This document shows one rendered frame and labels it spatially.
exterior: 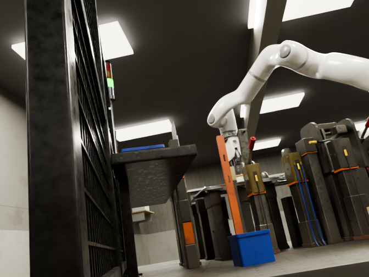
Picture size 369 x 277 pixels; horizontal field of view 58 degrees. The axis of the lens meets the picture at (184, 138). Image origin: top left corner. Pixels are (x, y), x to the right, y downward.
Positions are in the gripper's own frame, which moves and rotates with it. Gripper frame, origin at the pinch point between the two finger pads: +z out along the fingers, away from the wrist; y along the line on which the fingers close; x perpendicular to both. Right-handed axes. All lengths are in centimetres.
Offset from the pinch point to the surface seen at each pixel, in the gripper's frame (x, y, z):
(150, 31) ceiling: 4, 185, -212
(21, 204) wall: 192, 331, -57
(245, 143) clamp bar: -0.5, -16.6, -8.0
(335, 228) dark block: -24.9, -24.7, 32.1
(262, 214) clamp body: 0.3, -19.1, 22.2
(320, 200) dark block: -22.2, -24.6, 20.8
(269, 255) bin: 13, -49, 36
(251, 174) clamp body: 1.5, -20.1, 6.3
